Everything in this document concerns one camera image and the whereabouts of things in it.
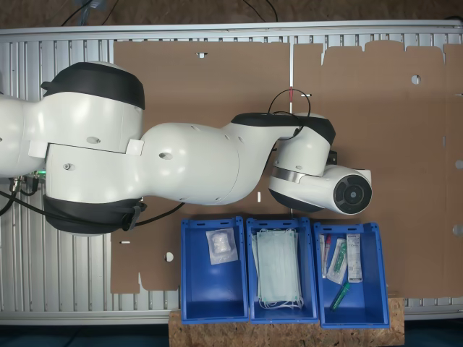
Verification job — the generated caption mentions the clear cotton packet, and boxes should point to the clear cotton packet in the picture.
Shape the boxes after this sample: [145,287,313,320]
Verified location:
[205,228,239,267]

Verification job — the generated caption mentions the brown cardboard sheet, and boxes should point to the brown cardboard sheet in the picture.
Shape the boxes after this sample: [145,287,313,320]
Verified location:
[109,40,292,294]
[292,42,463,299]

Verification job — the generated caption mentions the long white printed packet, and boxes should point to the long white printed packet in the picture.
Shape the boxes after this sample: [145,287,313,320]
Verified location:
[346,233,363,284]

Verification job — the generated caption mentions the clear packet with green syringe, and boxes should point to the clear packet with green syringe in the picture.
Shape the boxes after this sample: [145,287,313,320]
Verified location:
[326,237,349,284]

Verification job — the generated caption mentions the clear red-capped swab packet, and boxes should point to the clear red-capped swab packet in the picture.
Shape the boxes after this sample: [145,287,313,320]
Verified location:
[319,234,333,279]

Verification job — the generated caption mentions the green syringe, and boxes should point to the green syringe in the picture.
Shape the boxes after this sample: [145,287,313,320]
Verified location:
[330,282,352,312]

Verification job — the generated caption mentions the pale surgical face mask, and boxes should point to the pale surgical face mask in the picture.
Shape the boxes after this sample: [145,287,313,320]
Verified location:
[255,228,303,310]

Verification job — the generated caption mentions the blue plastic storage bin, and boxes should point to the blue plastic storage bin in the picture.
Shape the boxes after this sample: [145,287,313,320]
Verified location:
[313,221,391,329]
[179,215,250,324]
[245,216,320,325]

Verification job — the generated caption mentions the chipboard wooden board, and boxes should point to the chipboard wooden board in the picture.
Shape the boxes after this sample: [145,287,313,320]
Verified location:
[168,296,405,346]

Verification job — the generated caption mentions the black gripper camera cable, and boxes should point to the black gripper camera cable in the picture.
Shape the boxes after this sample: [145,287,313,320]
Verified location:
[267,87,313,141]

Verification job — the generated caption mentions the black arm base cable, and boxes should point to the black arm base cable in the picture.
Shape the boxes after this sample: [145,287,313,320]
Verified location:
[0,173,185,227]

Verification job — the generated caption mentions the grey bundled cable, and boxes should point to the grey bundled cable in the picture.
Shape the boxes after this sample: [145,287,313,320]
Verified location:
[81,0,109,15]

